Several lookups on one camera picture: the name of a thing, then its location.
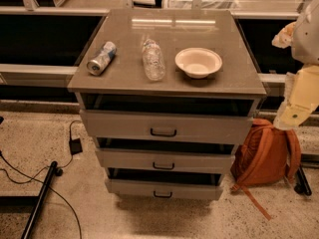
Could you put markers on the grey bottom drawer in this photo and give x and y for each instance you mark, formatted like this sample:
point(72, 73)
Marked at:
point(163, 190)

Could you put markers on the clear plastic water bottle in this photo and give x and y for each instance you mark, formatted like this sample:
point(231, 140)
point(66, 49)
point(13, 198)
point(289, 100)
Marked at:
point(153, 60)

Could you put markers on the grey top drawer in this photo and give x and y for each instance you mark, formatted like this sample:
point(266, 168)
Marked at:
point(166, 127)

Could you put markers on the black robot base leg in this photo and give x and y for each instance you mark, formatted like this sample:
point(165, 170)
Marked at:
point(302, 186)

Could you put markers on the white paper bowl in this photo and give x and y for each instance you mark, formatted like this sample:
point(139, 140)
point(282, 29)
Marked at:
point(198, 63)

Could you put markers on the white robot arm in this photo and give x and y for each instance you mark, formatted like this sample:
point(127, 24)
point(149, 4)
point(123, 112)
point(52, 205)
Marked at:
point(305, 42)

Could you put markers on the orange backpack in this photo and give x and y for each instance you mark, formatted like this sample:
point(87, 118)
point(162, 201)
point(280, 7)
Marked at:
point(267, 155)

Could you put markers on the grey drawer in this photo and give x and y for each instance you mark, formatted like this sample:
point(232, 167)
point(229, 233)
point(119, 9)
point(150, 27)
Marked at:
point(164, 161)
point(166, 127)
point(163, 190)

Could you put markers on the black power adapter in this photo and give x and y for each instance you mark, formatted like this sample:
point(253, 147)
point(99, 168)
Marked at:
point(75, 146)

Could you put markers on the black metal pole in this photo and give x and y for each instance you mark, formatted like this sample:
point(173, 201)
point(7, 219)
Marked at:
point(40, 200)

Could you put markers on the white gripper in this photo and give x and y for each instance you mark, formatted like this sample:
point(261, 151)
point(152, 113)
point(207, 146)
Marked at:
point(307, 39)

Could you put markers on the silver blue drink can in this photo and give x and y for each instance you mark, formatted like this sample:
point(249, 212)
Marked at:
point(102, 58)

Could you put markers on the grey drawer cabinet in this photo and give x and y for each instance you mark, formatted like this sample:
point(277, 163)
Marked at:
point(234, 91)

